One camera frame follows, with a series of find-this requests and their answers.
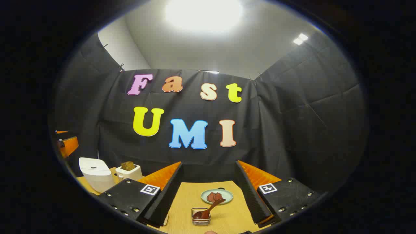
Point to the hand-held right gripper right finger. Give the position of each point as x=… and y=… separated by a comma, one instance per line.
x=252, y=195

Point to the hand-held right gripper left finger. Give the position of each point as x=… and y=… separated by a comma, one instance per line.
x=162, y=198

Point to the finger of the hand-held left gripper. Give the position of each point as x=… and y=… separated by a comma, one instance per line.
x=69, y=146
x=61, y=132

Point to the white rice cooker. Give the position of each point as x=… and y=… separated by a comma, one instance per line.
x=96, y=177

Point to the brown wooden spoon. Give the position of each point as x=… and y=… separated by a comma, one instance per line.
x=208, y=209

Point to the pale green plate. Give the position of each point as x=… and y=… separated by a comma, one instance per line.
x=227, y=195

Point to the red meat slice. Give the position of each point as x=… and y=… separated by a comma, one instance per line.
x=211, y=197
x=218, y=195

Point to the white toaster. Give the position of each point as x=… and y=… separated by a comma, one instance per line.
x=130, y=174

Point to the brown toast slice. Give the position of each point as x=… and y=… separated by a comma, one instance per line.
x=125, y=166
x=131, y=165

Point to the black backdrop cloth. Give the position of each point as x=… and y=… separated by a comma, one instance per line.
x=276, y=130

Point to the small ceiling light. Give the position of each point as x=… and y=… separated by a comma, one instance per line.
x=300, y=39

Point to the large ceiling light panel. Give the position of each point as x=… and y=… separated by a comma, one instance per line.
x=204, y=14

